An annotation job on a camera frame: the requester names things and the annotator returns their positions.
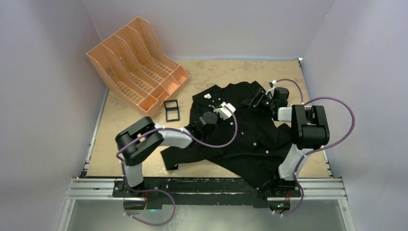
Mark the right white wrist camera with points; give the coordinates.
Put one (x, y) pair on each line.
(271, 87)

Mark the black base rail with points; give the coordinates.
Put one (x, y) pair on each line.
(159, 191)

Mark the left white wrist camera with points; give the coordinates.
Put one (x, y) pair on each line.
(225, 110)

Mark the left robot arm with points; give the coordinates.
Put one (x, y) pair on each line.
(139, 141)

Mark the small black rectangular frame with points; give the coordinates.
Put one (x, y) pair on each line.
(172, 110)

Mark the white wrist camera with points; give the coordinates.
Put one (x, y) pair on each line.
(225, 110)
(271, 87)

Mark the orange plastic file organizer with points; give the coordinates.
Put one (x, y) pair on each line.
(133, 65)

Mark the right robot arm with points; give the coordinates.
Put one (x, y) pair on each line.
(309, 130)

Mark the aluminium frame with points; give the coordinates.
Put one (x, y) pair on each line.
(90, 206)

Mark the black button shirt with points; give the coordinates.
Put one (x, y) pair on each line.
(259, 147)

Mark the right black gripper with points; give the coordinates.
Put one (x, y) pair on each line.
(248, 101)

